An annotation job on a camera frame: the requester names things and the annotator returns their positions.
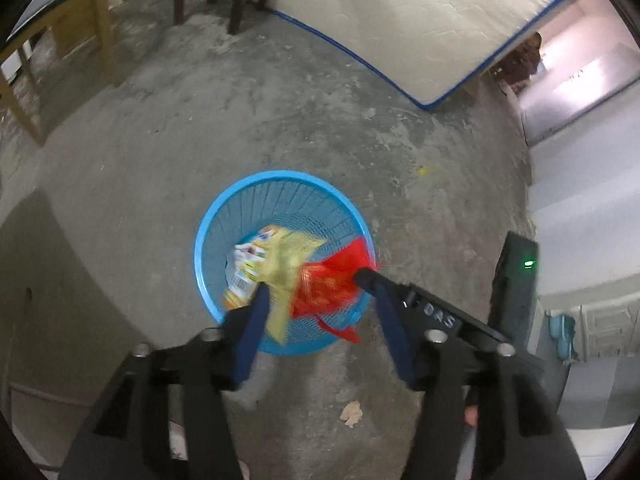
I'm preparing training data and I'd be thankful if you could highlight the yellow noodle packet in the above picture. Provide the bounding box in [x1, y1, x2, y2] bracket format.
[222, 224, 326, 344]

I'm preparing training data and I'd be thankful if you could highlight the white mattress with blue trim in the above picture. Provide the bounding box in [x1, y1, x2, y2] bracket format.
[253, 0, 565, 108]

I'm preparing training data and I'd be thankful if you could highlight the wooden armchair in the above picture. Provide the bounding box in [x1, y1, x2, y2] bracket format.
[0, 0, 120, 148]

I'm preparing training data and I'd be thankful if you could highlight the red snack bag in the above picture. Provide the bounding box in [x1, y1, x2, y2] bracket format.
[291, 236, 376, 344]

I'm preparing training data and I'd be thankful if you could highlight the blue mesh trash basket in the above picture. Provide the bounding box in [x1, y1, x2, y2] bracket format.
[193, 170, 375, 356]

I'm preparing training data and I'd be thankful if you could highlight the person's right hand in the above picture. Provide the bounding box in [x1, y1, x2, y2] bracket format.
[464, 405, 478, 427]

